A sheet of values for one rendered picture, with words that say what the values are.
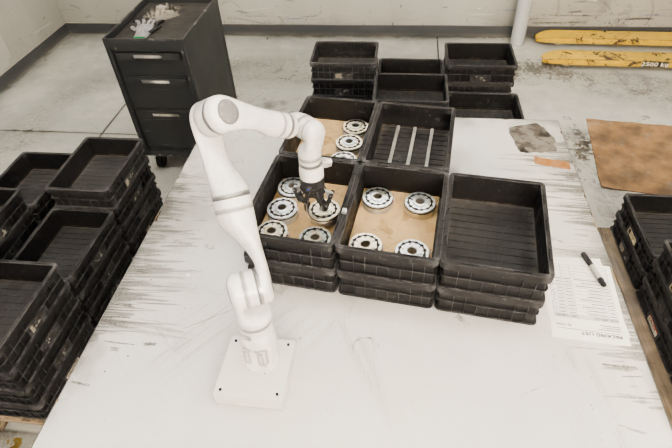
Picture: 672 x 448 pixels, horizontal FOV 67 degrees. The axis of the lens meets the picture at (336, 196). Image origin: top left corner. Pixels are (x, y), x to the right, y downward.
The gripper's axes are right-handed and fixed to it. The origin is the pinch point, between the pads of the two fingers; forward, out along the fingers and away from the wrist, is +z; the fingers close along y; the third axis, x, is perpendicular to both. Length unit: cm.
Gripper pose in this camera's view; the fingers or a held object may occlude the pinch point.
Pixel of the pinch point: (315, 208)
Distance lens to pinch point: 164.6
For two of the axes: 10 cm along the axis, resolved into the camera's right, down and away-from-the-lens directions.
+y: 9.5, 1.6, -2.5
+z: 0.4, 7.5, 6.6
